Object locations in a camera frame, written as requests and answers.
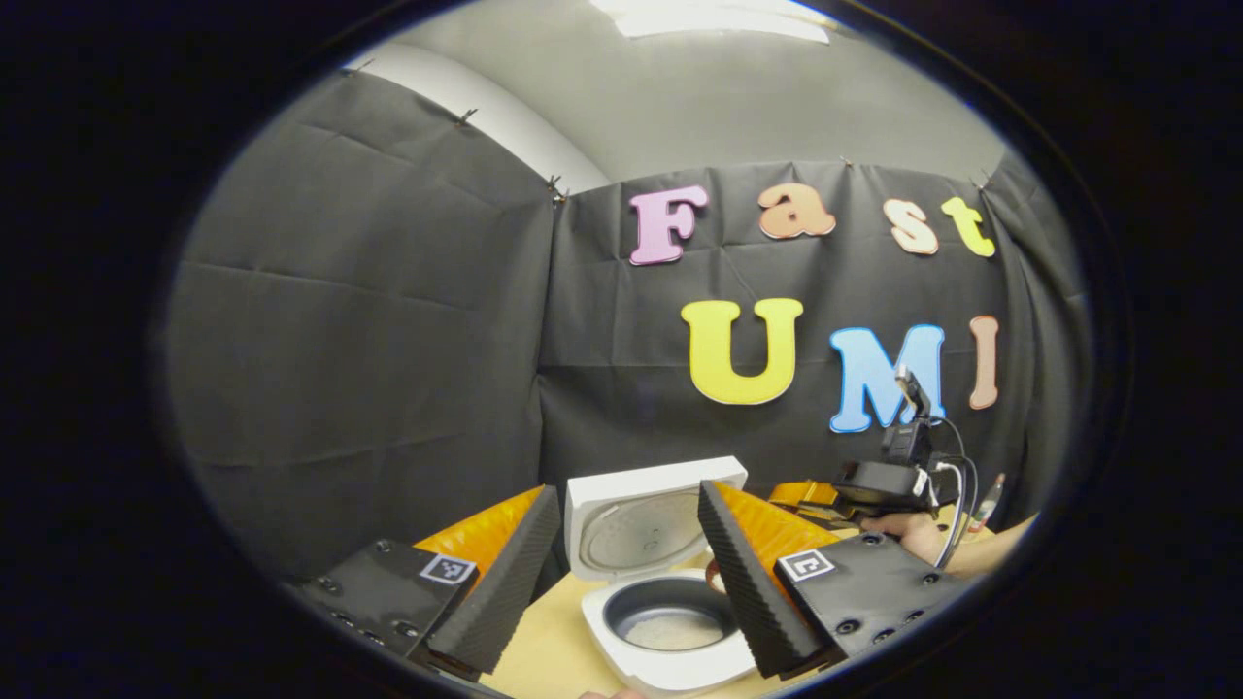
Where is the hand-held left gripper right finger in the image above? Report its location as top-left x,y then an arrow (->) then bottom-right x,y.
696,479 -> 972,681

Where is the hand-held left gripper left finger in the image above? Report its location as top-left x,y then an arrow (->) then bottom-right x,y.
287,484 -> 563,678

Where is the white rice cooker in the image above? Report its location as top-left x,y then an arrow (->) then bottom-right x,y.
565,456 -> 760,697

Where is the clear plastic water bottle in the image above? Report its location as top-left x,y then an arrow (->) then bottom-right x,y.
971,473 -> 1007,531

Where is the black backdrop cloth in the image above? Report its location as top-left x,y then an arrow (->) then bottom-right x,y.
165,68 -> 1093,583

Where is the ceiling light panel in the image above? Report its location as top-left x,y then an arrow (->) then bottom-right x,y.
590,0 -> 836,45

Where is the gripper camera cable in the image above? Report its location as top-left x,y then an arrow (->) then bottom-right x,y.
927,416 -> 980,570

